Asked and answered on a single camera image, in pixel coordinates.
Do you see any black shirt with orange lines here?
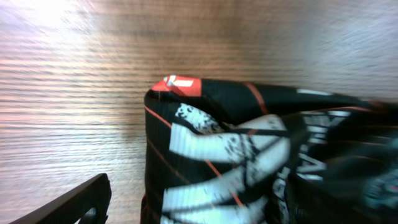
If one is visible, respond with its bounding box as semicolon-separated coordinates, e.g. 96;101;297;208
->
141;75;397;223

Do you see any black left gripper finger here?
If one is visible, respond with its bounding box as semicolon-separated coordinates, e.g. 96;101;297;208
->
10;173;111;224

